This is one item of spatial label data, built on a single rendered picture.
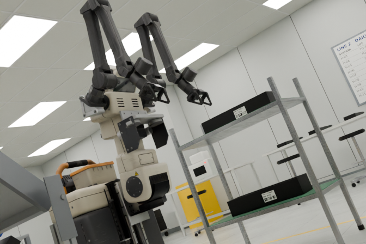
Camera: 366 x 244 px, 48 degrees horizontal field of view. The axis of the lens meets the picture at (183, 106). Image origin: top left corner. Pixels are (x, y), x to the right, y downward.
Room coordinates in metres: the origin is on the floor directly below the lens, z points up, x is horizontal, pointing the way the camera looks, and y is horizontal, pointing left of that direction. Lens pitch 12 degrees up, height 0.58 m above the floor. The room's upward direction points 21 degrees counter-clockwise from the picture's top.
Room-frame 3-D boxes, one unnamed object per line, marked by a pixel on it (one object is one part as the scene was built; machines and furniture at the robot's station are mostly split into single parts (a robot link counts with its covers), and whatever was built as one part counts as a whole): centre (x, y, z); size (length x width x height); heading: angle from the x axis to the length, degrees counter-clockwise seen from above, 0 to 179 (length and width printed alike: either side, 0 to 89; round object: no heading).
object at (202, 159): (7.45, 0.04, 1.03); 0.44 x 0.37 x 0.46; 61
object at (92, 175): (2.30, 0.60, 0.87); 0.23 x 0.15 x 0.11; 152
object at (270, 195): (2.98, -0.33, 0.41); 0.57 x 0.17 x 0.11; 55
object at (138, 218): (2.22, 0.32, 0.68); 0.28 x 0.27 x 0.25; 152
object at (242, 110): (2.99, -0.37, 1.01); 0.57 x 0.17 x 0.11; 57
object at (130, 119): (2.11, 0.24, 0.99); 0.28 x 0.16 x 0.22; 152
